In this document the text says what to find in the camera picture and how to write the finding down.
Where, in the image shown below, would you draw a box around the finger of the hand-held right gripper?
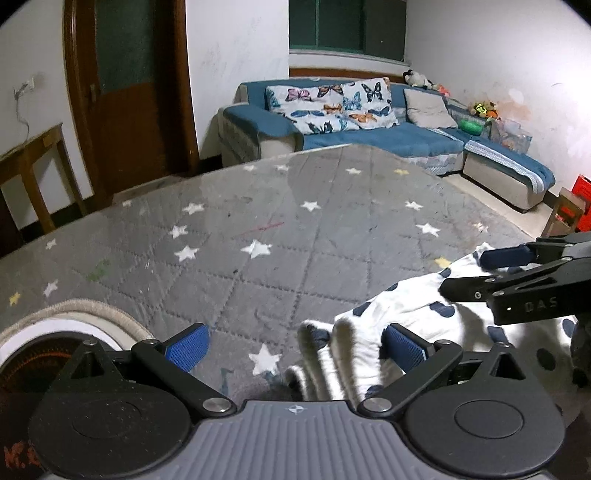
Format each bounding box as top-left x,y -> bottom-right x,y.
478,232 -> 591,271
438,257 -> 591,303

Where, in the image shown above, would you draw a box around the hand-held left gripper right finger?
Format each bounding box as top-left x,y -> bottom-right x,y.
357,322 -> 537,418

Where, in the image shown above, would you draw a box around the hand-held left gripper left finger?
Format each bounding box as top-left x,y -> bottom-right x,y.
59,322 -> 232,419

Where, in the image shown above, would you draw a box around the white navy polka dot pants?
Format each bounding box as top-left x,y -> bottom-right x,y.
283,242 -> 591,418

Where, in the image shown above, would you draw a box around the small wooden stool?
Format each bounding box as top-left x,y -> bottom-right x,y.
543,186 -> 583,237

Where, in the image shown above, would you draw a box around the red box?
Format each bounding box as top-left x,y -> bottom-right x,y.
571,174 -> 591,232

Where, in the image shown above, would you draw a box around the clear plastic storage box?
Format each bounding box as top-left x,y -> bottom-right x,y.
488,117 -> 533,151

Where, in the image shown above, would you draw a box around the woven basket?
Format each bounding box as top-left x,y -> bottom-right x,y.
0,298 -> 155,480

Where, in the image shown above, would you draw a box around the pile of small toys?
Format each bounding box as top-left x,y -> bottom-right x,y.
466,99 -> 501,121

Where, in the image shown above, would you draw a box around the beige cushion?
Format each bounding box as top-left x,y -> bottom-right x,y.
403,87 -> 459,130

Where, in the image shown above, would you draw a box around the grey star print mattress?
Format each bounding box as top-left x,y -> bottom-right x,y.
0,143 -> 591,416

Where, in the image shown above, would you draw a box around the blue corner sofa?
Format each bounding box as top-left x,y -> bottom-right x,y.
216,76 -> 557,214

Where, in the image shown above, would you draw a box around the black and white plush toy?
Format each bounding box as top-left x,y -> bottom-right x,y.
401,69 -> 440,92

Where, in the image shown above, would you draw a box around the butterfly print pillow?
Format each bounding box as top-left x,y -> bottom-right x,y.
341,77 -> 399,130
264,84 -> 362,136

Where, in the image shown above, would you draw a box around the brown wooden door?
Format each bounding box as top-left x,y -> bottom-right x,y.
62,0 -> 202,205

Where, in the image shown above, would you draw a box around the wooden table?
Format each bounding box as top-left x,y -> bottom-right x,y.
0,122 -> 89,234

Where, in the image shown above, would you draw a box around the green framed window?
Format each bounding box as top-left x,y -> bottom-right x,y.
288,0 -> 408,64

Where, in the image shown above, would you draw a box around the hanging charger cable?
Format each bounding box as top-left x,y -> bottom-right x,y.
15,95 -> 31,145

